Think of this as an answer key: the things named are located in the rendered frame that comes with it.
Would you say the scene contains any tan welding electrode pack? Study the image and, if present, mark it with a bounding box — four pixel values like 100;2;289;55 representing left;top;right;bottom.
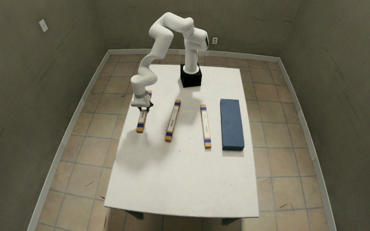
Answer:
136;90;152;133
200;104;211;149
165;100;181;142

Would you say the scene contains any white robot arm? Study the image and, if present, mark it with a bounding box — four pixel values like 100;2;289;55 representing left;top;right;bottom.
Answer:
131;13;209;107

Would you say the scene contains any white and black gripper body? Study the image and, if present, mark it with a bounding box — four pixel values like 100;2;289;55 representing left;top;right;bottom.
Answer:
144;94;151;107

